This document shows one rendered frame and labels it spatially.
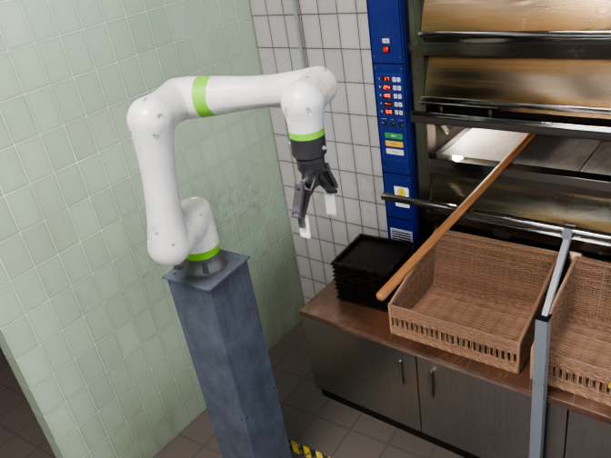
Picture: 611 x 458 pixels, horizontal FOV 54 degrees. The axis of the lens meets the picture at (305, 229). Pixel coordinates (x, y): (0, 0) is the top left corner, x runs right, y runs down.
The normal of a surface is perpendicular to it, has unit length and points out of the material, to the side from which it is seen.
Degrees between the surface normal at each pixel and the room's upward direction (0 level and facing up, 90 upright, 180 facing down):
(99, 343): 90
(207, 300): 90
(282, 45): 90
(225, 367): 90
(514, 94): 70
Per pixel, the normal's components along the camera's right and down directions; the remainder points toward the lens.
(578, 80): -0.62, 0.14
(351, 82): -0.60, 0.46
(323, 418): -0.15, -0.87
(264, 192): 0.78, 0.19
